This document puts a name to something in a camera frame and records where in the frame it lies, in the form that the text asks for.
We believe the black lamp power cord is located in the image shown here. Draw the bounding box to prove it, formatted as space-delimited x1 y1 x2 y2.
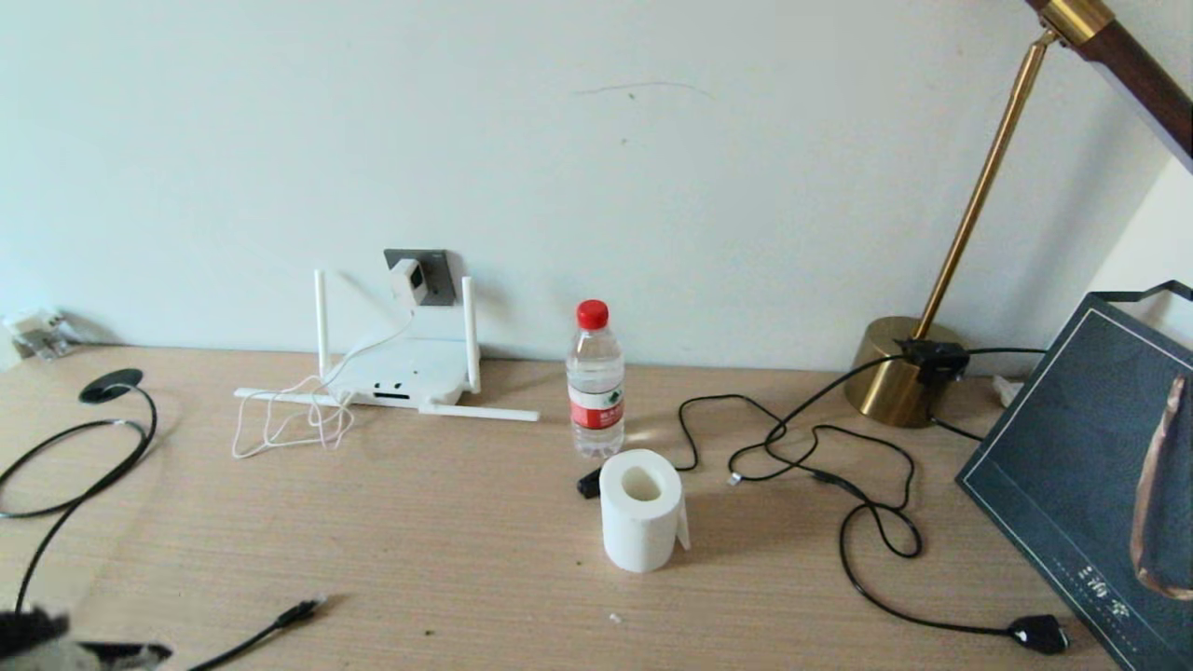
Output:
727 352 1070 655

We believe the white router with antennas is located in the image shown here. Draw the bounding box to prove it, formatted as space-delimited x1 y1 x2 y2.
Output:
235 270 541 423

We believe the black USB cable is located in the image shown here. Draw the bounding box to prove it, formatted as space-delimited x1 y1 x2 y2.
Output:
576 394 919 512

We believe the white toilet paper roll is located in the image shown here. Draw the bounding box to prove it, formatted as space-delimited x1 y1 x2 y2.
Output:
598 449 692 574

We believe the black round desk grommet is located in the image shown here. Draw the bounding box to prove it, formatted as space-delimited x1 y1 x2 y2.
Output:
79 369 146 405

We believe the white power adapter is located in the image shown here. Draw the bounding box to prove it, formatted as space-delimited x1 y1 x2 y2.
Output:
389 257 430 307

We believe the white thin adapter cord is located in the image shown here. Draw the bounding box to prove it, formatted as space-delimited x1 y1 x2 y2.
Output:
232 312 416 460

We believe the thin black power cable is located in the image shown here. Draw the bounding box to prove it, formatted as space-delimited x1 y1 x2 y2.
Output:
926 347 1047 443

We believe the clear water bottle red cap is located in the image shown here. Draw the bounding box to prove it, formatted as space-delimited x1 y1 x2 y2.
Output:
566 300 625 459

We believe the dark blue paper gift bag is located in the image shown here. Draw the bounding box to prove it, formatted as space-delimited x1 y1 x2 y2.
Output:
954 281 1193 671

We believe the clear plastic wrapper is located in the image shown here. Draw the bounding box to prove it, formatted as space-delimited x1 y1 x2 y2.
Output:
5 310 71 362

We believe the brass desk lamp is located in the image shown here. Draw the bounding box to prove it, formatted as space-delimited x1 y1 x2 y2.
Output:
843 0 1193 430

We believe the black cable through desk grommet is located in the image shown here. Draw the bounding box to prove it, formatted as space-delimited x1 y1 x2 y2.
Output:
0 382 159 616

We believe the grey wall socket plate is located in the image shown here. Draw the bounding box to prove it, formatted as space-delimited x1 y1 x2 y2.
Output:
384 249 459 308

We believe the black adapter on lamp base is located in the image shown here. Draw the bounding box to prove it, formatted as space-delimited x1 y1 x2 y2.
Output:
897 340 970 385

